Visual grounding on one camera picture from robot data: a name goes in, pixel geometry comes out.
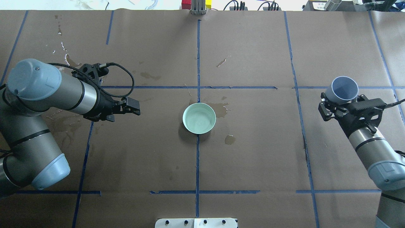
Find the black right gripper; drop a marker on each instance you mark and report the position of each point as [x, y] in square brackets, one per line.
[346, 123]

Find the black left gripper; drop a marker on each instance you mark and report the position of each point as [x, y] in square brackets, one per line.
[104, 104]

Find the light blue plastic cup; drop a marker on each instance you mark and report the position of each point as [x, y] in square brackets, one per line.
[342, 90]

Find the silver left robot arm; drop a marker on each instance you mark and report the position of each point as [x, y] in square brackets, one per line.
[33, 87]

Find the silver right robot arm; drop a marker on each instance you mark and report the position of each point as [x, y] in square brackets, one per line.
[385, 167]

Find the mint green bowl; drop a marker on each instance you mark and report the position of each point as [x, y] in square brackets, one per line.
[199, 118]

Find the stainless steel cup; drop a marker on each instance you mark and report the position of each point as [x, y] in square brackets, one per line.
[332, 5]

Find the black box under cup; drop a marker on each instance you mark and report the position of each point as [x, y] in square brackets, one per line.
[349, 6]

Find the yellow cube block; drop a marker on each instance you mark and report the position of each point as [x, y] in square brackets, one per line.
[208, 4]

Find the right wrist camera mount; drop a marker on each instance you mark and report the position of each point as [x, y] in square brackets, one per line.
[367, 113]

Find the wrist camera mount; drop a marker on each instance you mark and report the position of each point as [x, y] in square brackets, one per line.
[367, 113]
[89, 72]

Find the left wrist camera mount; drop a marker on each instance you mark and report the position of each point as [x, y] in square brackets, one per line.
[89, 72]

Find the aluminium frame post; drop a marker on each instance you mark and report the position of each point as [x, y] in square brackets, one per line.
[198, 7]

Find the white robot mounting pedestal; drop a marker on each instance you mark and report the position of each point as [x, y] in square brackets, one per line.
[196, 223]

